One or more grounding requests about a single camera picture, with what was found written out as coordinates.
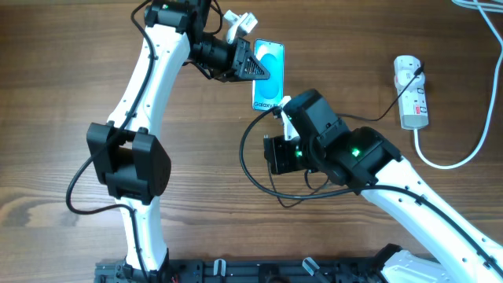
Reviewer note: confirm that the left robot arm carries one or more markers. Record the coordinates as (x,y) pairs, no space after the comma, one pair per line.
(126,152)

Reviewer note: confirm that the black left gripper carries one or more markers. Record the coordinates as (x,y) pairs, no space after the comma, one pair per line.
(241,49)

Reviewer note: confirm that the teal screen smartphone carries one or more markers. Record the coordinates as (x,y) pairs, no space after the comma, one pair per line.
(269,93)

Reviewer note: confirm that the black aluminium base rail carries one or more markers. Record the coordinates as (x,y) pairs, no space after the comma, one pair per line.
(220,270)

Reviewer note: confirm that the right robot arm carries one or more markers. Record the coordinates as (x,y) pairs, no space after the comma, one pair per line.
(315,138)

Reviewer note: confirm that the white charger plug adapter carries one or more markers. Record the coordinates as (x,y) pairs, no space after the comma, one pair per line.
(406,77)

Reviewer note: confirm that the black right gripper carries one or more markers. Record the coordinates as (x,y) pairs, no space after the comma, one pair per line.
(276,152)

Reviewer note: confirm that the white power strip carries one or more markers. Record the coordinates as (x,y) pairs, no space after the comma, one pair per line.
(412,104)

